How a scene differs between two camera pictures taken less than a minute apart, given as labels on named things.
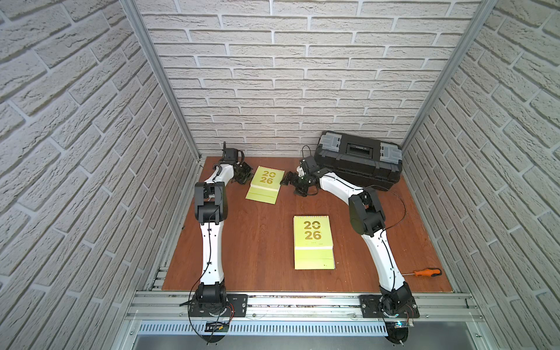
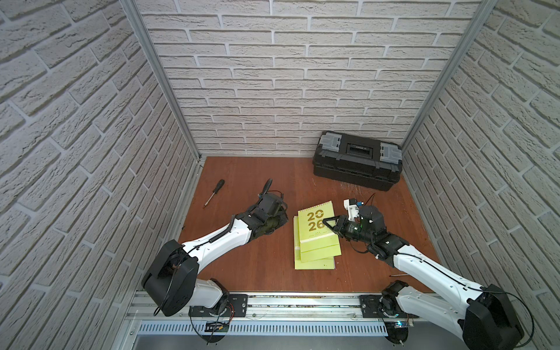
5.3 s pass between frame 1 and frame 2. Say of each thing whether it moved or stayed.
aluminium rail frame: stayed
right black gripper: moved
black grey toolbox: stayed
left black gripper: moved
